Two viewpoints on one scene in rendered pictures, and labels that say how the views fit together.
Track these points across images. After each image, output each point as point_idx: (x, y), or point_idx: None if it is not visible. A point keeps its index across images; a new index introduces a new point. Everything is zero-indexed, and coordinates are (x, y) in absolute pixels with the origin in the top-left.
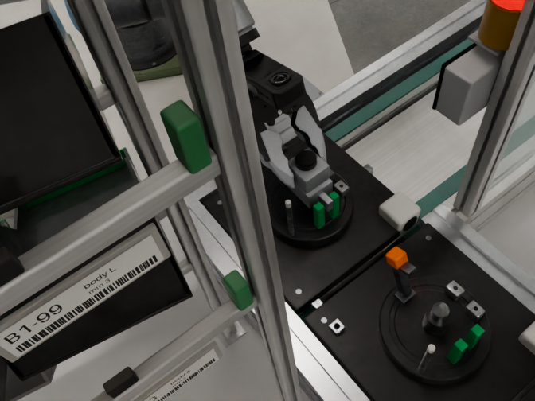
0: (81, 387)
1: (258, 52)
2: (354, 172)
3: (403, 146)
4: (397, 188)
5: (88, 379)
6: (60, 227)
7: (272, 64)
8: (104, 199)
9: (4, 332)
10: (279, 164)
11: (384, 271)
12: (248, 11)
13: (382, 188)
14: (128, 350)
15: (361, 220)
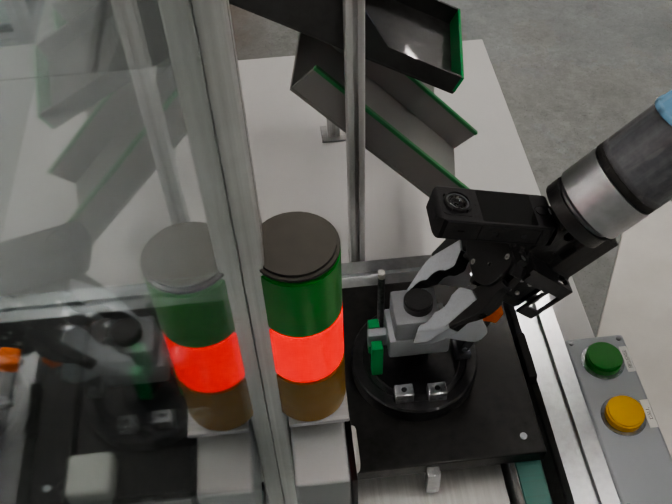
0: (384, 170)
1: (542, 224)
2: (434, 447)
3: None
4: None
5: (388, 176)
6: (387, 14)
7: (500, 218)
8: (402, 47)
9: None
10: (424, 269)
11: None
12: (598, 208)
13: (386, 462)
14: (395, 209)
15: (357, 408)
